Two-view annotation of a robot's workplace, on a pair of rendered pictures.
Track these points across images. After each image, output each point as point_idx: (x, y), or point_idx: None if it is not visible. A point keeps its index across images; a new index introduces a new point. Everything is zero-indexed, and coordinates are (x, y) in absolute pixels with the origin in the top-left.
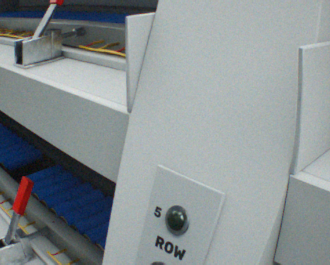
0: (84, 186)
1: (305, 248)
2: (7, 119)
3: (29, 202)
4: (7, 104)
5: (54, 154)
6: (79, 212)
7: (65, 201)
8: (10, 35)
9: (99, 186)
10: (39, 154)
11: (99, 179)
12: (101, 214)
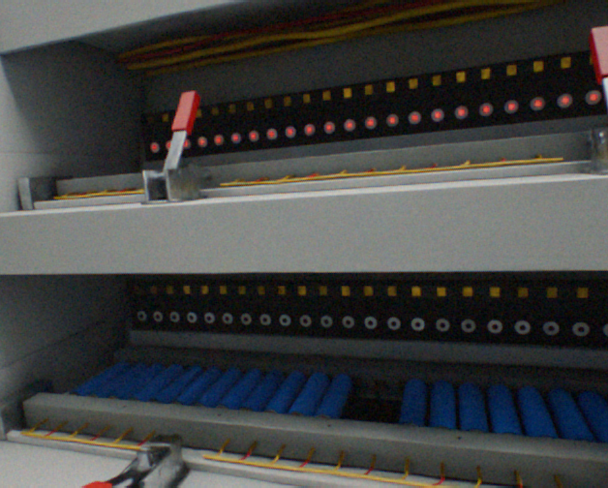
0: (505, 390)
1: None
2: (205, 355)
3: (517, 444)
4: (601, 247)
5: (389, 370)
6: (582, 423)
7: (537, 418)
8: (360, 173)
9: (518, 383)
10: (350, 381)
11: (509, 375)
12: (607, 411)
